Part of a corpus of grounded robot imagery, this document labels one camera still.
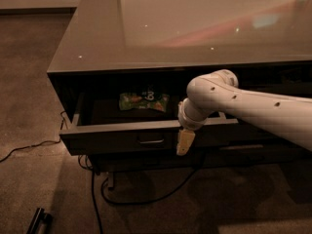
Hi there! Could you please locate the drawer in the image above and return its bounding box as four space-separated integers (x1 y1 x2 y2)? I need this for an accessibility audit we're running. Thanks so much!
203 144 312 168
58 93 240 156
227 131 304 149
89 153 205 172

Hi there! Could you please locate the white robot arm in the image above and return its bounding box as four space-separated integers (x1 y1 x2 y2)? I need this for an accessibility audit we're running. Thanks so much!
178 69 312 151

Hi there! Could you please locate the dark cabinet with glossy top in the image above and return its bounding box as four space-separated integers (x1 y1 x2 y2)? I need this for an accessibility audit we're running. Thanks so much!
47 0 312 190

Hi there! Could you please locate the green snack bag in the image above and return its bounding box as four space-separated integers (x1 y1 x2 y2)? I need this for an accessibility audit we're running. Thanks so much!
119 92 170 112

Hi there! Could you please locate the black metal bar on floor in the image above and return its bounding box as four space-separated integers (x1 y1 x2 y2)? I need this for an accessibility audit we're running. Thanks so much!
26 208 53 234

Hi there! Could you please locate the thick black cable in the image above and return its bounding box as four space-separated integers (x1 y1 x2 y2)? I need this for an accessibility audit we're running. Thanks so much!
91 159 203 234

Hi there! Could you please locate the thin black cable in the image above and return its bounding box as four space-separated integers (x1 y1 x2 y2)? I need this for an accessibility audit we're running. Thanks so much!
0 110 93 172

